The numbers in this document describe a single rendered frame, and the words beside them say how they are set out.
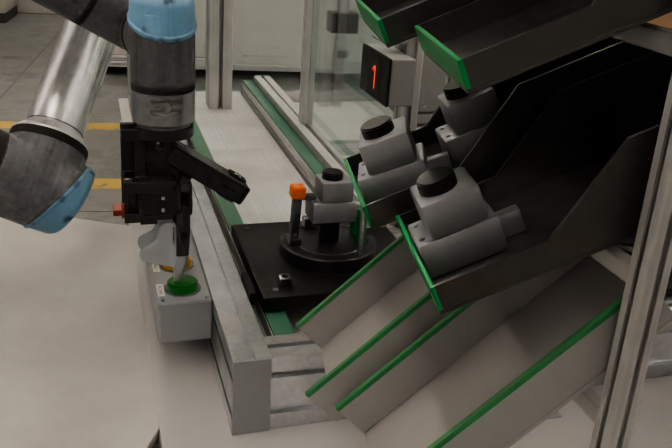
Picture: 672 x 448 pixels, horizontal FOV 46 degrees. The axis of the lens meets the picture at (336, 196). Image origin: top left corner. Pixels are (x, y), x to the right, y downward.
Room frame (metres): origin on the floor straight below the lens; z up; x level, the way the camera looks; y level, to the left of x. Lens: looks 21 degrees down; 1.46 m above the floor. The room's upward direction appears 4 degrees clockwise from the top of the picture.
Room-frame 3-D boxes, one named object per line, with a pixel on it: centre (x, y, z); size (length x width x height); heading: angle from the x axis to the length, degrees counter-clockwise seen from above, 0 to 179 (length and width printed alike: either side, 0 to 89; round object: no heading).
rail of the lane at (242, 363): (1.20, 0.21, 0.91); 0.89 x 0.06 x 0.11; 18
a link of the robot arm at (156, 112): (0.92, 0.21, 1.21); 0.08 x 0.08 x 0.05
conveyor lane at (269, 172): (1.28, 0.05, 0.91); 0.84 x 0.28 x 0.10; 18
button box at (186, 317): (1.00, 0.21, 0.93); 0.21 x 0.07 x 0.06; 18
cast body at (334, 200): (1.06, 0.00, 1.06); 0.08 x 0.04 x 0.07; 108
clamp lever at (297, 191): (1.04, 0.05, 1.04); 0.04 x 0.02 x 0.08; 108
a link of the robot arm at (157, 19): (0.93, 0.21, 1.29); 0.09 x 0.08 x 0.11; 25
